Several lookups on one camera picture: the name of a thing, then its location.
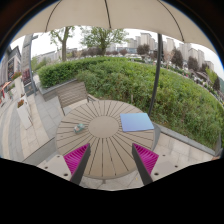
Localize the transparent green computer mouse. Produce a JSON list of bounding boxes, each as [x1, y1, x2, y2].
[[73, 123, 86, 134]]

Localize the distant high-rise buildings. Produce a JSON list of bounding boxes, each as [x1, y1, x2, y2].
[[126, 32, 216, 73]]

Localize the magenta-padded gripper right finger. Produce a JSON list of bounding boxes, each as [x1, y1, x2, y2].
[[131, 143, 184, 186]]

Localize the brown slatted chair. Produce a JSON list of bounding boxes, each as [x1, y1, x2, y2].
[[54, 80, 99, 116]]

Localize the white planter box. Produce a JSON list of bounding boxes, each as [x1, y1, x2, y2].
[[16, 94, 33, 130]]

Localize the green hedge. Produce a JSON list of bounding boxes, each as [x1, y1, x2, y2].
[[37, 55, 224, 151]]

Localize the grey sign pillar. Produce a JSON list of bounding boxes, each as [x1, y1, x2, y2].
[[20, 33, 39, 98]]

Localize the blue rectangular mouse pad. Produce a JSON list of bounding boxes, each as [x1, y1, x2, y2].
[[119, 112, 155, 133]]

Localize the dense round-crowned tree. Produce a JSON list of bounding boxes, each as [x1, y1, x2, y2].
[[79, 26, 129, 56]]

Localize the beige patio umbrella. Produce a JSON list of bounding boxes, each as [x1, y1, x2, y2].
[[11, 0, 218, 118]]

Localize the thin-crowned tree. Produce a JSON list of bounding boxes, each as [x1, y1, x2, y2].
[[49, 26, 76, 63]]

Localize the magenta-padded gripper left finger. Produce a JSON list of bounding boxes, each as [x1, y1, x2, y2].
[[37, 143, 92, 186]]

